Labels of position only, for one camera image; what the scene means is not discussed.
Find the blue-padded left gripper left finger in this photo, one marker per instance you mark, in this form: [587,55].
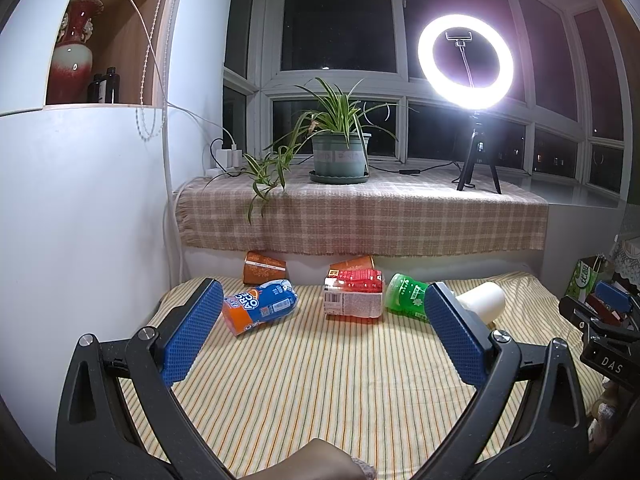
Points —
[96,437]

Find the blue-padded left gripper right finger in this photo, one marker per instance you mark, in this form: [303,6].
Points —
[548,436]

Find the pink knit sleeve forearm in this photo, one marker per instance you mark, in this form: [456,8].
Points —
[319,460]

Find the white paper cup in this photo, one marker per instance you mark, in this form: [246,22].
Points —
[486,300]

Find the copper cup left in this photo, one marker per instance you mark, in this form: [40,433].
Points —
[259,269]

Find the copper cup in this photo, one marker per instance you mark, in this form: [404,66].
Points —
[259,269]
[356,263]

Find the copper cup right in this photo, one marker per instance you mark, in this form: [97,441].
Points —
[356,263]

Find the green white carton box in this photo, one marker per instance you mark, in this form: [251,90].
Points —
[585,275]

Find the striped yellow mat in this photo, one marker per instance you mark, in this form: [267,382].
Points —
[380,389]

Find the black tripod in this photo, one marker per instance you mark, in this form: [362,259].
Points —
[478,150]

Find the plaid beige cloth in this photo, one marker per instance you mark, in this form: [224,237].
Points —
[389,215]

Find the dark bottle left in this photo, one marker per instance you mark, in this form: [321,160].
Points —
[94,89]

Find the dark bottle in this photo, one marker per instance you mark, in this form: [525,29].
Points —
[94,89]
[111,84]

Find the spider plant in green pot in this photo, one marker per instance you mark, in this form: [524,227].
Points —
[338,130]

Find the dark bottle right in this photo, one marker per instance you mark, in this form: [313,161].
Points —
[111,84]

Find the red white ceramic vase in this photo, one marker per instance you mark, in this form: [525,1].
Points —
[71,62]

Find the wooden shelf niche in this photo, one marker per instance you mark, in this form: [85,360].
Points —
[127,34]

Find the ring light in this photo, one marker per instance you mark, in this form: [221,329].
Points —
[460,29]

